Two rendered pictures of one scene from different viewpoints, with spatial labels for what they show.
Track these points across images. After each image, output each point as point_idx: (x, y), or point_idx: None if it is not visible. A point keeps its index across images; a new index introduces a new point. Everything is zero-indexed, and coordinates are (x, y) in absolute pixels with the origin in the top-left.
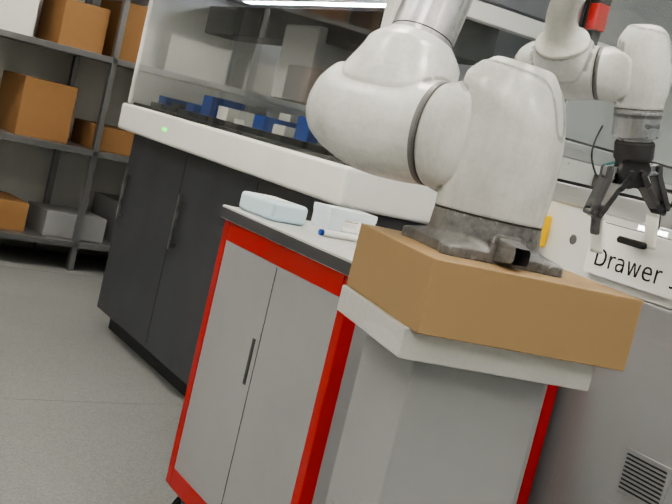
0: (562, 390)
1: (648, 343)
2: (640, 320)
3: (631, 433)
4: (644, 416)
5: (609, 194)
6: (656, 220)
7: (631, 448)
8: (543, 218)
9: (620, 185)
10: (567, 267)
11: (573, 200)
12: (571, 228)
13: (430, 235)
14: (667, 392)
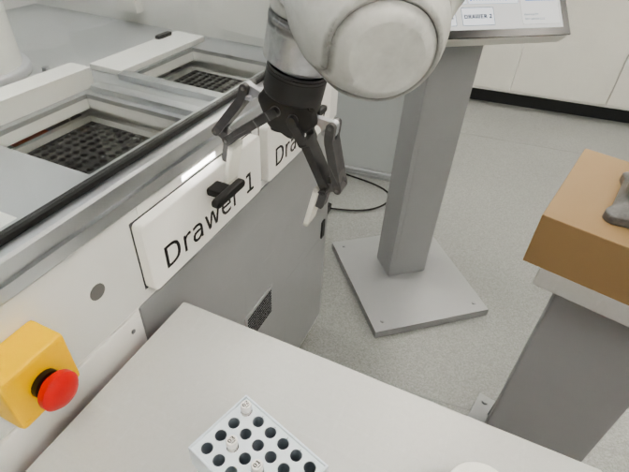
0: None
1: (233, 252)
2: (221, 247)
3: (243, 310)
4: (247, 290)
5: (319, 153)
6: (241, 146)
7: (246, 316)
8: None
9: (315, 133)
10: (112, 322)
11: (59, 254)
12: (83, 286)
13: None
14: (255, 258)
